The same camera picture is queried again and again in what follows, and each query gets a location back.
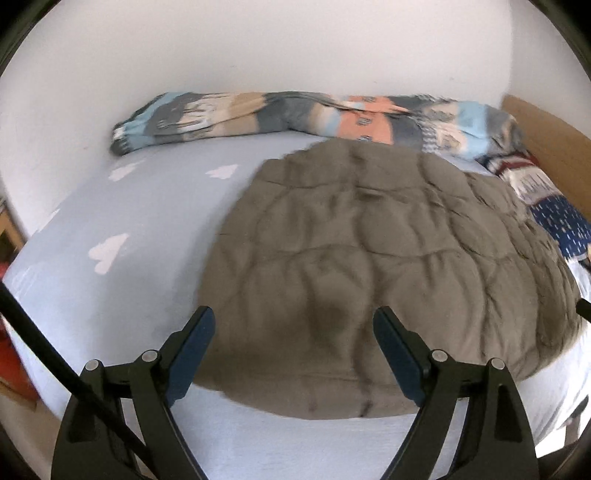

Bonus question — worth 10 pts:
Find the light blue cloud bedsheet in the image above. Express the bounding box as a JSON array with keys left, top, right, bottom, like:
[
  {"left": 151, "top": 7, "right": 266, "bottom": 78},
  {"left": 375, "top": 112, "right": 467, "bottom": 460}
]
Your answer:
[{"left": 0, "top": 131, "right": 591, "bottom": 480}]

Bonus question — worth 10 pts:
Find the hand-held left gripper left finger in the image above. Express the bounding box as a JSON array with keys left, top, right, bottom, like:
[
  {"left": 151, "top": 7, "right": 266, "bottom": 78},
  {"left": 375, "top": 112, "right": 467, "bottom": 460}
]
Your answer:
[{"left": 51, "top": 305, "right": 217, "bottom": 480}]

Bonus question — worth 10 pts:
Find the wooden furniture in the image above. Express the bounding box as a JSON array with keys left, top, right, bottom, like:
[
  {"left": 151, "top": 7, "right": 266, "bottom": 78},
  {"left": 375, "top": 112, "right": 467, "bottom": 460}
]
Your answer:
[{"left": 0, "top": 198, "right": 28, "bottom": 264}]

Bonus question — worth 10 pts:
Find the red object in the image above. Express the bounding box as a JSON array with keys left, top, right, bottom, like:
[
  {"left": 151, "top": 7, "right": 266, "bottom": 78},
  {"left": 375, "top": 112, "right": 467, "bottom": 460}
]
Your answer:
[{"left": 0, "top": 318, "right": 40, "bottom": 409}]

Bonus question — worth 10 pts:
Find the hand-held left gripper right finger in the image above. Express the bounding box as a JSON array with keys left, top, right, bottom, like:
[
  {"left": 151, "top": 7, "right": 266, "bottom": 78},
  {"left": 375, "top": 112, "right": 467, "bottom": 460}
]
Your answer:
[{"left": 373, "top": 307, "right": 541, "bottom": 480}]

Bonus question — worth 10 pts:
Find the wooden headboard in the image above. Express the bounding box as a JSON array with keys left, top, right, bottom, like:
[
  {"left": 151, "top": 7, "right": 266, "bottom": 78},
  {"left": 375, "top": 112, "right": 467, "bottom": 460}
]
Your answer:
[{"left": 501, "top": 95, "right": 591, "bottom": 217}]

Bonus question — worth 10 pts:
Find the patchwork duvet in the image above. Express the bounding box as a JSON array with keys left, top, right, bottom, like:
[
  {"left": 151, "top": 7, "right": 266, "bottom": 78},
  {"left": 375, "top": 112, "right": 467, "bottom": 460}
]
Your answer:
[{"left": 110, "top": 91, "right": 532, "bottom": 160}]

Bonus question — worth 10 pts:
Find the olive quilted jacket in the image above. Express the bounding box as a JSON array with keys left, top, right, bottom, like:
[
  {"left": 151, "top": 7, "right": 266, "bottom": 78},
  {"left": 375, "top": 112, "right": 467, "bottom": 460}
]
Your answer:
[{"left": 194, "top": 138, "right": 583, "bottom": 421}]

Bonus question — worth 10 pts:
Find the black cable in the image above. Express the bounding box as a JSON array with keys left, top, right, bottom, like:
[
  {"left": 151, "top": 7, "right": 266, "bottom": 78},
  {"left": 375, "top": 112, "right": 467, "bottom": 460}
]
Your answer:
[{"left": 0, "top": 281, "right": 153, "bottom": 480}]

